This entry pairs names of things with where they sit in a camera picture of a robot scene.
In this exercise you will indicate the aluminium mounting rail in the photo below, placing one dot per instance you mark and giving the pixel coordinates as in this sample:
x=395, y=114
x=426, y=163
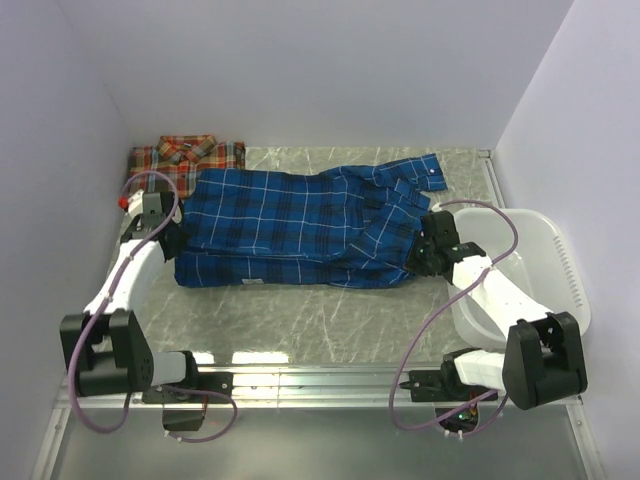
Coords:
x=317, y=386

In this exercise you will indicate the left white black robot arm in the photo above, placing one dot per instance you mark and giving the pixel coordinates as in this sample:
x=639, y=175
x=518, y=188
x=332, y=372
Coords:
x=104, y=347

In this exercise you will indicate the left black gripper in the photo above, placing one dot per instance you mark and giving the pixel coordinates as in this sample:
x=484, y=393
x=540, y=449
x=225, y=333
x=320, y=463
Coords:
x=181, y=240

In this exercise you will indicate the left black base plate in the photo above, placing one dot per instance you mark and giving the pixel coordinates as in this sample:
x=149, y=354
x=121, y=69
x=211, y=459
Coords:
x=217, y=382

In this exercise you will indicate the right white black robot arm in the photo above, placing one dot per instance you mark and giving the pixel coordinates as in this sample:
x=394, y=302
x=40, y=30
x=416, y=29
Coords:
x=518, y=304

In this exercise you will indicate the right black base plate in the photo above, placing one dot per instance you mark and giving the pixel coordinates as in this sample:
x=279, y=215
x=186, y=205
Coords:
x=429, y=386

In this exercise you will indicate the white plastic basin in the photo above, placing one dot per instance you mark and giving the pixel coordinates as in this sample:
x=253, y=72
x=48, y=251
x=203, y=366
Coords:
x=541, y=266

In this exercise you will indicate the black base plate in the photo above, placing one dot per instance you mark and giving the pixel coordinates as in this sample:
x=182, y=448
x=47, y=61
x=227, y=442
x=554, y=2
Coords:
x=429, y=386
x=217, y=382

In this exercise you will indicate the blue plaid long sleeve shirt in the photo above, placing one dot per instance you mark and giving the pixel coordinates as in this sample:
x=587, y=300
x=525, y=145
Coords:
x=350, y=226

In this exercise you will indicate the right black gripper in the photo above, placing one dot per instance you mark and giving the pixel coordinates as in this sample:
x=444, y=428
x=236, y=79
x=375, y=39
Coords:
x=412, y=262

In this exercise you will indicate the folded orange plaid shirt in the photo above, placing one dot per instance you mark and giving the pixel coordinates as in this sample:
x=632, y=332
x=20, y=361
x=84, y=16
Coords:
x=183, y=158

